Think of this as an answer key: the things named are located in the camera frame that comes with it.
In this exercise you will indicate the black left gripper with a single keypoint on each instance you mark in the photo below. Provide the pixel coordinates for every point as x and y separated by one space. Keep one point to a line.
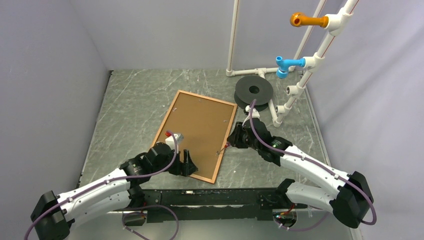
185 168

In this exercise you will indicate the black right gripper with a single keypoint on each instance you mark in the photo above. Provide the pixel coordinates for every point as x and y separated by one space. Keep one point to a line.
234 138

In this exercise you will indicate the orange wooden picture frame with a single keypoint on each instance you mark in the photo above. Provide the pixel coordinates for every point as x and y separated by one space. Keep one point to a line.
205 124

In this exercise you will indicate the blue red screwdriver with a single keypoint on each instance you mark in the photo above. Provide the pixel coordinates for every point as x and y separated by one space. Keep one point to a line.
223 148

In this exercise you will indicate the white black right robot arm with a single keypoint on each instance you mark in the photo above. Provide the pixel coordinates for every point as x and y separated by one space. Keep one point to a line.
345 195

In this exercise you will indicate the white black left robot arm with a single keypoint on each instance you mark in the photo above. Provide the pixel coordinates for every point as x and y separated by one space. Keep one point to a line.
55 214

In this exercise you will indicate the black filament spool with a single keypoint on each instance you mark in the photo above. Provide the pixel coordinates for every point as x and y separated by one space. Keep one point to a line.
253 87

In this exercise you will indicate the blue pipe peg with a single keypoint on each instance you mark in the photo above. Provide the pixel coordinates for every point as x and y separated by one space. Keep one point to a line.
284 65

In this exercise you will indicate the orange pipe peg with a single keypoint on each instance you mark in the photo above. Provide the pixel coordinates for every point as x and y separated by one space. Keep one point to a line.
299 19

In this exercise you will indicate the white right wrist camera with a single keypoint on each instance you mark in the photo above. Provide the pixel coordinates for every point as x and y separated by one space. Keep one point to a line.
251 113

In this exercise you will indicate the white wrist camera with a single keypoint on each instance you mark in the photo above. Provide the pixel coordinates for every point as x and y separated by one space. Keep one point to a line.
173 139
251 113

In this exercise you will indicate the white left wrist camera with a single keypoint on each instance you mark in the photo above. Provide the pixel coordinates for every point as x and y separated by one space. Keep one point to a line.
173 139

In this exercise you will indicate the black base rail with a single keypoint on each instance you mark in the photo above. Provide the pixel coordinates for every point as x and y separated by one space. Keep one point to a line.
260 203

